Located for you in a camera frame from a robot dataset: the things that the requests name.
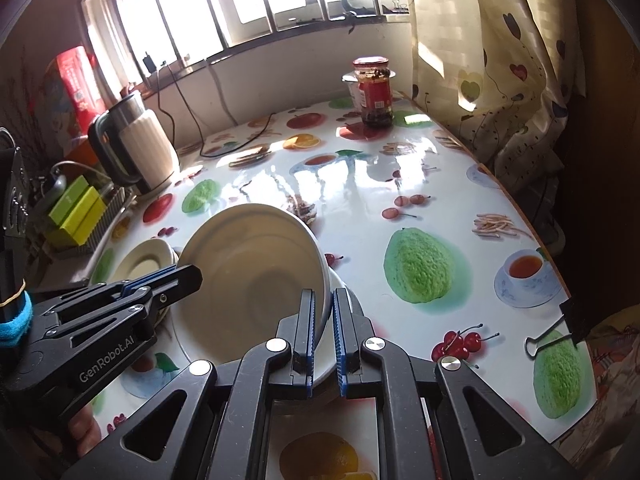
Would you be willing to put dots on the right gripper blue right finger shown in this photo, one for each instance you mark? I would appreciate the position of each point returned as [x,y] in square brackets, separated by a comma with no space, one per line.
[359,353]

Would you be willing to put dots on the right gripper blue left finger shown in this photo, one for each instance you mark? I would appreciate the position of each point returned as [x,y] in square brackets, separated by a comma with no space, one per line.
[291,370]

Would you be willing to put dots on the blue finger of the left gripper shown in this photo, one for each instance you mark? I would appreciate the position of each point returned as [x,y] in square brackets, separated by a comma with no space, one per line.
[130,286]

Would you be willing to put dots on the cream plate blue logo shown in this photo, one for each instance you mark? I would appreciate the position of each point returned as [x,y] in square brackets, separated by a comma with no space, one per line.
[145,258]

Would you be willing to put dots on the small white bowl blue stripe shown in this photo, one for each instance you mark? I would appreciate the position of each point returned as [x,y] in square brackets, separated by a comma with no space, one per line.
[255,261]

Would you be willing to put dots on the person's left hand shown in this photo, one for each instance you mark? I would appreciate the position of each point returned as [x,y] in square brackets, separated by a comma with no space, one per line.
[85,430]

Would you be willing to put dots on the yellow-green box lower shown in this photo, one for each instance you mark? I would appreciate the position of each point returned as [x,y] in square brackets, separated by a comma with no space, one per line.
[79,223]

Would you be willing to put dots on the striped storage tray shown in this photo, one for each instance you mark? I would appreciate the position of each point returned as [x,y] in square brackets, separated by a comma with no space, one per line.
[110,213]

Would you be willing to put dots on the green box upper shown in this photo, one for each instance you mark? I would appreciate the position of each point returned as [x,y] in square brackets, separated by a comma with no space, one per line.
[68,200]

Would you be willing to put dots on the orange plastic basin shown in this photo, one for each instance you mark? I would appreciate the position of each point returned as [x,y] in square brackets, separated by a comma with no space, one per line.
[79,150]

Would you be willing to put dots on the fruit-print tablecloth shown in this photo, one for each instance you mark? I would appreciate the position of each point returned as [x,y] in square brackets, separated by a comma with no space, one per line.
[430,248]

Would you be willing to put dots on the red gift bag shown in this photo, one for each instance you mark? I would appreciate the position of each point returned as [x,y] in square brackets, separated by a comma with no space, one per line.
[68,99]

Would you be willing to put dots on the black binder clip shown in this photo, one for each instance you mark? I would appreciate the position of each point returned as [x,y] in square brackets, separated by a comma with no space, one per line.
[578,318]

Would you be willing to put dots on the red-labelled sauce jar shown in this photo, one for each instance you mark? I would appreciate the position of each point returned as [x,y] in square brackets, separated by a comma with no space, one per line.
[375,118]

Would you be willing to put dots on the cream heart-pattern curtain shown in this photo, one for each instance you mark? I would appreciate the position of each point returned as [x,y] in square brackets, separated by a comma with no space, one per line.
[498,74]

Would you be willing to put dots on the white electric kettle black handle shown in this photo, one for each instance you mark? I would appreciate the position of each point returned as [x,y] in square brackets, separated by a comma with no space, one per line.
[132,146]

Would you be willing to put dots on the window frame with bars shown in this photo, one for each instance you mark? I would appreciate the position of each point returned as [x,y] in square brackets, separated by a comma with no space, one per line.
[148,44]

